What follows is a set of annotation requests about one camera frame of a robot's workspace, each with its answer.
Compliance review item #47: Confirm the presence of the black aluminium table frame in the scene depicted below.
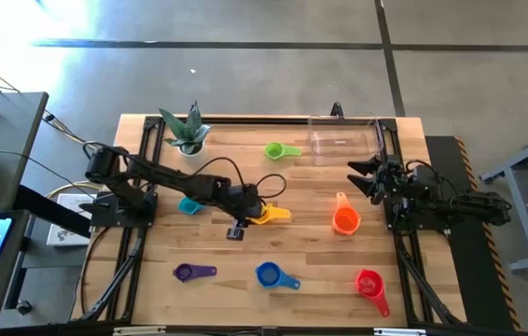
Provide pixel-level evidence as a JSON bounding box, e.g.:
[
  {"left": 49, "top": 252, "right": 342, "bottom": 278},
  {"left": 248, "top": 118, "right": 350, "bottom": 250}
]
[{"left": 76, "top": 114, "right": 468, "bottom": 328}]

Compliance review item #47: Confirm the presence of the black hazard-striped floor mat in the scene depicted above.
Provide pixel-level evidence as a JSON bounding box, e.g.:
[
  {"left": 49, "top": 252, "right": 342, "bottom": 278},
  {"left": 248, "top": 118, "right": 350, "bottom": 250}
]
[{"left": 424, "top": 134, "right": 521, "bottom": 332}]

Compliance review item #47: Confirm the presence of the orange measuring cup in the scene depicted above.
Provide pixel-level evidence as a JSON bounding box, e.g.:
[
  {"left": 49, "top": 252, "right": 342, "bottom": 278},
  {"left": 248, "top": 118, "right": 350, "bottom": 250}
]
[{"left": 331, "top": 191, "right": 362, "bottom": 236}]

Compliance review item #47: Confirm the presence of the yellow floor cable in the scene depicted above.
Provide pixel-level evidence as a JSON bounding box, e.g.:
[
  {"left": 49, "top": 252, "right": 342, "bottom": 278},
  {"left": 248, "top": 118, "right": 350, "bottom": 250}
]
[{"left": 42, "top": 109, "right": 104, "bottom": 200}]

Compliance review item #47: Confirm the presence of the grey metal cart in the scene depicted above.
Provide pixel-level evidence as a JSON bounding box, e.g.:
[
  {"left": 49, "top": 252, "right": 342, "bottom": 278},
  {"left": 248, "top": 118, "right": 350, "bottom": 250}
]
[{"left": 478, "top": 121, "right": 528, "bottom": 274}]

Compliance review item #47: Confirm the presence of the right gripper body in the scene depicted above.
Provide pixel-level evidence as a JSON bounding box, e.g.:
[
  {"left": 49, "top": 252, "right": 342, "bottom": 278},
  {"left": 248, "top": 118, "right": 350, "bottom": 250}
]
[{"left": 370, "top": 156, "right": 409, "bottom": 206}]

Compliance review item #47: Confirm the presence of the green snake plant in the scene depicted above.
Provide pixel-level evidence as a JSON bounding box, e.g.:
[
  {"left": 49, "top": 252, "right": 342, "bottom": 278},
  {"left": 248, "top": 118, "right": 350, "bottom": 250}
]
[{"left": 158, "top": 100, "right": 213, "bottom": 156}]

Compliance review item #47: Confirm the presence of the clear plastic basket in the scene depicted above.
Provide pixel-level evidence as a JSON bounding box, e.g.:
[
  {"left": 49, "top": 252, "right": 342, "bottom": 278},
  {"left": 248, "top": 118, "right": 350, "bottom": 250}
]
[{"left": 307, "top": 113, "right": 385, "bottom": 168}]

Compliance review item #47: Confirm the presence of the teal measuring cup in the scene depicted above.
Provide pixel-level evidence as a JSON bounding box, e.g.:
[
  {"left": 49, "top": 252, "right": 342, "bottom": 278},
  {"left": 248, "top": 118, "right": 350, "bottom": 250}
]
[{"left": 177, "top": 196, "right": 205, "bottom": 217}]

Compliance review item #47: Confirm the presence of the yellow measuring cup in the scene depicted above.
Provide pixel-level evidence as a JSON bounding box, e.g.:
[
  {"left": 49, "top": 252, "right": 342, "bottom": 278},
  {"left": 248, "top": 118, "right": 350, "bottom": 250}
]
[{"left": 244, "top": 202, "right": 293, "bottom": 227}]

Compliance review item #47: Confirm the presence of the silver aluminium bracket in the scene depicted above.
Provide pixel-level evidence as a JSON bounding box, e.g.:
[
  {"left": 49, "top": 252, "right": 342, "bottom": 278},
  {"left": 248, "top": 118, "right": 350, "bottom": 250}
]
[
  {"left": 373, "top": 327, "right": 428, "bottom": 336},
  {"left": 112, "top": 326, "right": 167, "bottom": 336}
]

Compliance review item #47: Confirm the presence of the green measuring cup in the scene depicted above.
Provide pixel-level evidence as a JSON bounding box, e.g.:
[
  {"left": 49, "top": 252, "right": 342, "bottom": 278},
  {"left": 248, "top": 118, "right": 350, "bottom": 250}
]
[{"left": 263, "top": 142, "right": 303, "bottom": 161}]

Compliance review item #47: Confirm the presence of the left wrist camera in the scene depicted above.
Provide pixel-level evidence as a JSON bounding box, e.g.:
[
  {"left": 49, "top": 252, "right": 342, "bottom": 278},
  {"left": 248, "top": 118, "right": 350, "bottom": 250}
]
[{"left": 226, "top": 222, "right": 246, "bottom": 242}]

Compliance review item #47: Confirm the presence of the blue measuring cup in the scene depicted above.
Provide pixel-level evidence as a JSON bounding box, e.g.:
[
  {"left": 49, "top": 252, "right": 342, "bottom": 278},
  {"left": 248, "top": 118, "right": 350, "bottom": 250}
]
[{"left": 255, "top": 260, "right": 302, "bottom": 291}]

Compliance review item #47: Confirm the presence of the red measuring cup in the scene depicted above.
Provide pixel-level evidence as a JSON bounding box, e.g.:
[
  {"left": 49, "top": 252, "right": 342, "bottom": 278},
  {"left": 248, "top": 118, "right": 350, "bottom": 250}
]
[{"left": 354, "top": 268, "right": 392, "bottom": 319}]

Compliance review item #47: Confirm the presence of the white booklet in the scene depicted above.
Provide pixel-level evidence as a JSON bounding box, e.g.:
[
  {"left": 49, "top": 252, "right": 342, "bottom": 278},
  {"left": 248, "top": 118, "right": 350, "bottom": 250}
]
[{"left": 46, "top": 192, "right": 100, "bottom": 247}]

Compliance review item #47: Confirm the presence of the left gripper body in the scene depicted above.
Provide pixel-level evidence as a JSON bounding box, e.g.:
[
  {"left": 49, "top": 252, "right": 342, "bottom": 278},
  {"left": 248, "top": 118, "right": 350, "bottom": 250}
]
[{"left": 224, "top": 182, "right": 266, "bottom": 225}]

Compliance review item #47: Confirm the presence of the purple measuring cup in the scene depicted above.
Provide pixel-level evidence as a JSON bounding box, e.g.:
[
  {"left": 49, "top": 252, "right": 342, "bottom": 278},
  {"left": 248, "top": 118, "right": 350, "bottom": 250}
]
[{"left": 173, "top": 262, "right": 218, "bottom": 284}]

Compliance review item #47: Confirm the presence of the dark grey desk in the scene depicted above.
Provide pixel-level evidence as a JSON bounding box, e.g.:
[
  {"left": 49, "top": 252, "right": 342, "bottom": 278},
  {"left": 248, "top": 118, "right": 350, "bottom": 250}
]
[{"left": 0, "top": 91, "right": 92, "bottom": 330}]

